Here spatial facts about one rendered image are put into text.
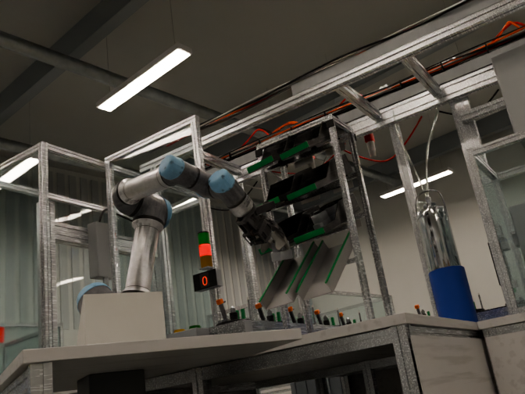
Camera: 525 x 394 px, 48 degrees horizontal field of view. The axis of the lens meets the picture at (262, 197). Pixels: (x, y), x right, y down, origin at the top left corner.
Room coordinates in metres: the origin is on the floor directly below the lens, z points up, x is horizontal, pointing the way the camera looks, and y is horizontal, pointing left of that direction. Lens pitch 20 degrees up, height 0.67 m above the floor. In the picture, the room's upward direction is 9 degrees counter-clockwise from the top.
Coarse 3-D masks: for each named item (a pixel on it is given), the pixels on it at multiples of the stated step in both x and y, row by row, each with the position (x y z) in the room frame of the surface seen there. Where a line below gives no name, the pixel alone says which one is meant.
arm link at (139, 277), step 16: (144, 208) 2.02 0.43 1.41; (160, 208) 2.06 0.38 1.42; (144, 224) 2.03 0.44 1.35; (160, 224) 2.06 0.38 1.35; (144, 240) 2.02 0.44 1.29; (144, 256) 2.01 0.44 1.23; (128, 272) 2.01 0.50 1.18; (144, 272) 2.00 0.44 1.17; (128, 288) 1.97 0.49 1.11; (144, 288) 1.99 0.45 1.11
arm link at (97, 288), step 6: (96, 282) 1.91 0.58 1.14; (84, 288) 1.89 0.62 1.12; (90, 288) 1.87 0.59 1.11; (96, 288) 1.88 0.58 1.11; (102, 288) 1.89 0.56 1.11; (108, 288) 1.92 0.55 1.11; (78, 294) 1.90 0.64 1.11; (84, 294) 1.87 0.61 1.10; (78, 300) 1.88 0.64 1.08; (78, 306) 1.88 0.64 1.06
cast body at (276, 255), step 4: (272, 244) 1.94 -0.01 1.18; (288, 244) 1.95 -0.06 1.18; (272, 248) 1.94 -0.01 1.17; (284, 248) 1.93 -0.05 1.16; (276, 252) 1.93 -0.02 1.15; (280, 252) 1.92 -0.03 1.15; (284, 252) 1.93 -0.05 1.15; (288, 252) 1.95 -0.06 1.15; (272, 256) 1.94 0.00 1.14; (276, 256) 1.93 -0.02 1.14; (280, 256) 1.92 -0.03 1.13; (284, 256) 1.93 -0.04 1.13; (288, 256) 1.95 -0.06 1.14; (292, 256) 1.96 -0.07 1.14; (272, 260) 1.94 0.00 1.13; (276, 260) 1.94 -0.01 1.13
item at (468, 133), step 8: (456, 104) 2.75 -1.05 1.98; (464, 104) 2.74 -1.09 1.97; (456, 112) 2.76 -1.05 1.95; (456, 120) 2.76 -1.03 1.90; (456, 128) 2.76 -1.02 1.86; (464, 128) 2.75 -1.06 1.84; (472, 128) 2.73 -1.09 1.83; (464, 136) 2.75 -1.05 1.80; (472, 136) 2.73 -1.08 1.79; (464, 144) 2.76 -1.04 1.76; (472, 144) 2.74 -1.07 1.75; (480, 144) 2.72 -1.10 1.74; (464, 152) 2.76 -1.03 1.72; (488, 240) 2.76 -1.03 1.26; (504, 296) 2.76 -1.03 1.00
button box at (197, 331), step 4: (192, 328) 2.03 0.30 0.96; (196, 328) 2.02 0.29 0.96; (200, 328) 2.04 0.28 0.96; (204, 328) 2.05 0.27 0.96; (208, 328) 2.07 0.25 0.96; (176, 332) 2.07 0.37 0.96; (180, 332) 2.05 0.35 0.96; (184, 332) 2.05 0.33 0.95; (188, 332) 2.04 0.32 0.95; (192, 332) 2.03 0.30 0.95; (196, 332) 2.02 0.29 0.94; (200, 332) 2.03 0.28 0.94; (204, 332) 2.05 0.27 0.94; (208, 332) 2.07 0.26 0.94; (168, 336) 2.08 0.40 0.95; (172, 336) 2.08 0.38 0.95; (176, 336) 2.07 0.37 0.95; (180, 336) 2.06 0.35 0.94; (184, 336) 2.05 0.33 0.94; (188, 336) 2.04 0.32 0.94
